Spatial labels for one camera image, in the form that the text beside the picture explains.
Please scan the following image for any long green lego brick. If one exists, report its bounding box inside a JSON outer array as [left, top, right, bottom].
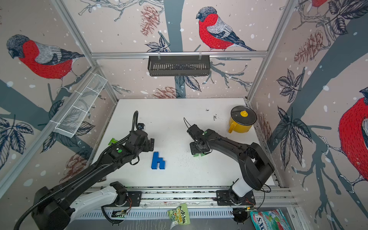
[[193, 153, 207, 157]]

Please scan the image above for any long blue lego brick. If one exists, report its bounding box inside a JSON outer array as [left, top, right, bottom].
[[151, 152, 166, 170]]

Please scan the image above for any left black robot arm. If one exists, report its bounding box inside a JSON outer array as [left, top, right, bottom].
[[14, 130, 155, 230]]

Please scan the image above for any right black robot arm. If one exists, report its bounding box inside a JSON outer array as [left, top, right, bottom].
[[187, 125, 275, 199]]

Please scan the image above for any green snack packet on table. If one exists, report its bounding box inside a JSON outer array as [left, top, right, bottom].
[[108, 138, 118, 146]]

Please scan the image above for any yellow pot with glass lid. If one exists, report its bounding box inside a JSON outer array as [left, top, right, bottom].
[[228, 105, 257, 133]]

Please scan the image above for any green snack bag front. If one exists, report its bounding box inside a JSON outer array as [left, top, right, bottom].
[[167, 203, 191, 229]]

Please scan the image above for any colourful wipes pack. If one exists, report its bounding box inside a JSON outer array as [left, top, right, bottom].
[[250, 209, 291, 230]]

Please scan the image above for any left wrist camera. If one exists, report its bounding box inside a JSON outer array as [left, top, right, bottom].
[[137, 123, 145, 131]]

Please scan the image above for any white wire mesh basket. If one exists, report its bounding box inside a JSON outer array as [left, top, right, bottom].
[[53, 74, 107, 138]]

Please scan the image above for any black wire shelf basket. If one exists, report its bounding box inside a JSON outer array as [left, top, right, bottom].
[[148, 55, 210, 77]]

